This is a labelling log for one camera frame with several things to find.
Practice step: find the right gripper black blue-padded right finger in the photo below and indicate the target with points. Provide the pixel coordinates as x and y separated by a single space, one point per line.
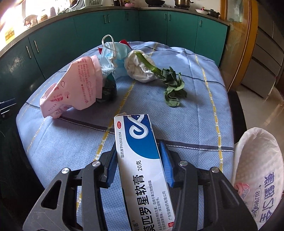
203 199

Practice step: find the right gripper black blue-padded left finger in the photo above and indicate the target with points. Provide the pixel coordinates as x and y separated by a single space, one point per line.
72 201

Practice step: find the white blue ointment box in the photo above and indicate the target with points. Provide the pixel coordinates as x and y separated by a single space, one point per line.
145 190

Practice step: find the pink paper package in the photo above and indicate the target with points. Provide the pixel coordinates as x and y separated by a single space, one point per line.
79 88

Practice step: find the wilted green vegetable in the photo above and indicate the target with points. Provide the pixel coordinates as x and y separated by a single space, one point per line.
174 84

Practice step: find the dark green plastic bag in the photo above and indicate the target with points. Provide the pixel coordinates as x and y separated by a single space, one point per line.
109 91

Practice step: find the white plastic bag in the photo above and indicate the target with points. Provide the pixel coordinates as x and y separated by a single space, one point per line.
137 70

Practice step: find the blue surgical face mask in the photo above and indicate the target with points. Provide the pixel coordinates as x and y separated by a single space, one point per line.
112 57

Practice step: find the red snack wrapper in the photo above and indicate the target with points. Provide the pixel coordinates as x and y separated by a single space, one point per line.
100 49

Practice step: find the white lined trash bin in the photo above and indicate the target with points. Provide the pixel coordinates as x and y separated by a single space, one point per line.
258 173

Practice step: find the teal kitchen cabinets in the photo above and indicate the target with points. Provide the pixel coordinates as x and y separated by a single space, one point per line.
36 54

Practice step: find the blue checked tablecloth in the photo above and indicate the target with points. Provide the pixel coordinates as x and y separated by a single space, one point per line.
200 130

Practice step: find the grey refrigerator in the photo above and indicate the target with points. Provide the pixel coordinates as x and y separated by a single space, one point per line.
267 57

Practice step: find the small black lidded pot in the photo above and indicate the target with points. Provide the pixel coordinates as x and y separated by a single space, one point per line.
212 13

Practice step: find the white bowl with lid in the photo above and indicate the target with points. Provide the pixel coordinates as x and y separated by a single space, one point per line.
202 11

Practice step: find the white dish rack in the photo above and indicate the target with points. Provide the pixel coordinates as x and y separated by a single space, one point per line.
81 4

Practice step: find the steel cooking pot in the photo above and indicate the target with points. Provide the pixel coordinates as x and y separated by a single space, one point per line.
183 4

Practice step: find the black wok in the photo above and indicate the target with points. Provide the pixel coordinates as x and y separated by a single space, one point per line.
155 3

